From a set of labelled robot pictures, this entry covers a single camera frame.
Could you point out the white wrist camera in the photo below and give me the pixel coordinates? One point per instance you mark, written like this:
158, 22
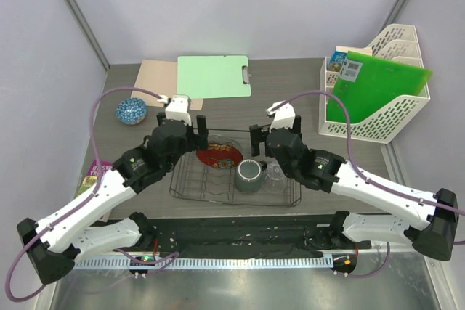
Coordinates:
176, 108
283, 115

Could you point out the white file organizer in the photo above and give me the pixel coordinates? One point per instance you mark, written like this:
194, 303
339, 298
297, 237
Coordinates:
399, 43

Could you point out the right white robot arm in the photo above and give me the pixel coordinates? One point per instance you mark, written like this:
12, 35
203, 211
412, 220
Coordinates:
426, 221

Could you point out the clear glass tumbler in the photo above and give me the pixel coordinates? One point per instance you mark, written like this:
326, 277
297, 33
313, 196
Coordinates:
275, 180

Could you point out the blue booklet in organizer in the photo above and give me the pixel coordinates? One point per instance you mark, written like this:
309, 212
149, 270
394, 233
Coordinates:
337, 59

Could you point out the green plastic folder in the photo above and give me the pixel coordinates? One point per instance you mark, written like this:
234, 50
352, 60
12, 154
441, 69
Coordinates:
368, 83

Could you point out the white slotted cable duct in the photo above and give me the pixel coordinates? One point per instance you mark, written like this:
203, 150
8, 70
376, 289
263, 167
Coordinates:
120, 262

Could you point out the green clipboard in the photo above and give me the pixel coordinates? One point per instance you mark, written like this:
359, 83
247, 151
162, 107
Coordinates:
213, 77

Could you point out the blue patterned bowl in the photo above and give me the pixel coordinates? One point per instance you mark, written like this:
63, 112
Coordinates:
131, 111

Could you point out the purple treehouse book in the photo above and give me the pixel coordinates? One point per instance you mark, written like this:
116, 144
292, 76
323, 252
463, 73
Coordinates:
90, 178

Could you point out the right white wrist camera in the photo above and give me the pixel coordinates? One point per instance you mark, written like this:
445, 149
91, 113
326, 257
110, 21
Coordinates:
283, 115

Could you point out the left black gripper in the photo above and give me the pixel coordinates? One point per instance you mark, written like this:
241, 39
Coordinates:
197, 141

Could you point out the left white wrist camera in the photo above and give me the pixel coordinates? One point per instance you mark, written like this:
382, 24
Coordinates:
176, 108

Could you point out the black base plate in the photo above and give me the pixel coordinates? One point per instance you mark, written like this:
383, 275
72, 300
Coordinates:
257, 237

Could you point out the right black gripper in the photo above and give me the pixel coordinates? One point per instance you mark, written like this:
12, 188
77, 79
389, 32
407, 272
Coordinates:
258, 136

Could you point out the beige folder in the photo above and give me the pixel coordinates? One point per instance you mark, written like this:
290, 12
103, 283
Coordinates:
159, 77

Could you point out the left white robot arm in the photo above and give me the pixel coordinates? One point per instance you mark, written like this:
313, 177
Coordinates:
58, 242

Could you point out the grey ceramic mug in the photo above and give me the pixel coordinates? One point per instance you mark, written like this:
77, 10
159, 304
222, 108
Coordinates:
249, 176

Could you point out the black wire dish rack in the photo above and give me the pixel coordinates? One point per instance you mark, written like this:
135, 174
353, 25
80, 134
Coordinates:
231, 172

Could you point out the red floral plate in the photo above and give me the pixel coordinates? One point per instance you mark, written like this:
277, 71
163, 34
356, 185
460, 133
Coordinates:
220, 155

